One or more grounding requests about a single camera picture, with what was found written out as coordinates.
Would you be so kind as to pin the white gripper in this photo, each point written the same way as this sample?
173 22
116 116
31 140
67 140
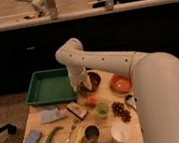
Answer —
78 75

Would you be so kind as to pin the red apple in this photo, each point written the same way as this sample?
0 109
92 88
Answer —
91 101

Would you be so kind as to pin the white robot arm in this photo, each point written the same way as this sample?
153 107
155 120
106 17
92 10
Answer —
155 80

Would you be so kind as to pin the green plastic tray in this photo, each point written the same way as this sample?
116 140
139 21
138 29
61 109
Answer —
50 87

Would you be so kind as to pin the dark brown bowl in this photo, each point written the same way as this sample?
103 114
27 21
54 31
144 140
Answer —
95 80

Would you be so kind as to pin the brown brush block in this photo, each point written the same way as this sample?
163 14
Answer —
77 110

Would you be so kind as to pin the orange bowl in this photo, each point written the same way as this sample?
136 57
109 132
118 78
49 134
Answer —
120 84

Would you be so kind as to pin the metal fork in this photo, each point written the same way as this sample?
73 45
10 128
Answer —
73 127

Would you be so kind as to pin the bunch of dark grapes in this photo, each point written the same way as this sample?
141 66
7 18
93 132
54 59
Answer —
119 109

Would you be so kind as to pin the grey folded cloth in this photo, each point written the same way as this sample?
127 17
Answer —
50 114

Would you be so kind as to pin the metal cup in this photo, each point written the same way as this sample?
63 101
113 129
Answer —
92 134

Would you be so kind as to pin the white cup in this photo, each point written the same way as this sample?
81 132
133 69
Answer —
119 131

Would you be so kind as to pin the green cucumber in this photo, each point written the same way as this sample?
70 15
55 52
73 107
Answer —
52 133

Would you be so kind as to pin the blue sponge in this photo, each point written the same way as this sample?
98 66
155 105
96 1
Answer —
33 137

